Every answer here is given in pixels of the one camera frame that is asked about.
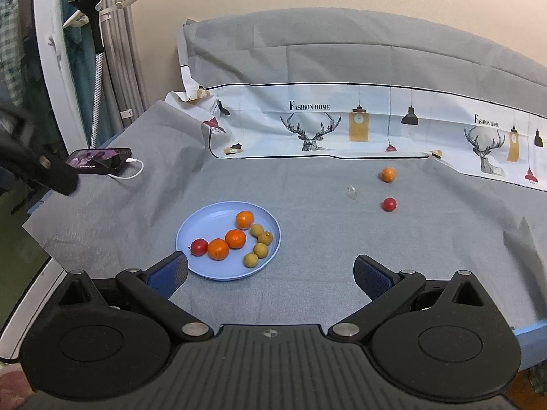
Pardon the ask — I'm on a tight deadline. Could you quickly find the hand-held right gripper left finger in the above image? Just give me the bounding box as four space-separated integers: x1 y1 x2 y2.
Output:
53 251 214 342

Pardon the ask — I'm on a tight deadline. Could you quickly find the grey curtain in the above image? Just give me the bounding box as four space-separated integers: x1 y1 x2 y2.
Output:
92 0 148 133

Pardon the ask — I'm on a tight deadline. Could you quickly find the black smartphone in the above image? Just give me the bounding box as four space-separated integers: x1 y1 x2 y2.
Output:
65 147 132 175

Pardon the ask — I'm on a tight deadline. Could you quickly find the blue plate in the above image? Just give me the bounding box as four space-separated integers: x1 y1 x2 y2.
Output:
176 202 282 282

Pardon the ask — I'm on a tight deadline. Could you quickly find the teal curtain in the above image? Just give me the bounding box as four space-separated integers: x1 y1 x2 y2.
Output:
57 0 97 154

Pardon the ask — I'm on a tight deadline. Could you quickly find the white charging cable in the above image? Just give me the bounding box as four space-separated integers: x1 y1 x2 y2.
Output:
107 158 145 180

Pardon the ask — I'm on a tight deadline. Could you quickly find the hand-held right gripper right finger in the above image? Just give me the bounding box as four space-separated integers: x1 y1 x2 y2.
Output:
327 254 488 342

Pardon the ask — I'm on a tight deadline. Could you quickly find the grey printed tablecloth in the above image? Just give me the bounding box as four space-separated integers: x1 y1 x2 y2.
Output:
21 6 547 329

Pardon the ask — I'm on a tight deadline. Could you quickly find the phone holder stand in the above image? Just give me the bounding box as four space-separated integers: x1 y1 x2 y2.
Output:
62 0 152 150

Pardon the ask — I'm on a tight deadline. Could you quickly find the white frame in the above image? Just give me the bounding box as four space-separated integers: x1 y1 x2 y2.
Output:
32 0 88 154

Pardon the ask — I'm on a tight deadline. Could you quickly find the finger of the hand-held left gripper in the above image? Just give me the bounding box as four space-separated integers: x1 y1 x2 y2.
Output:
0 107 80 197

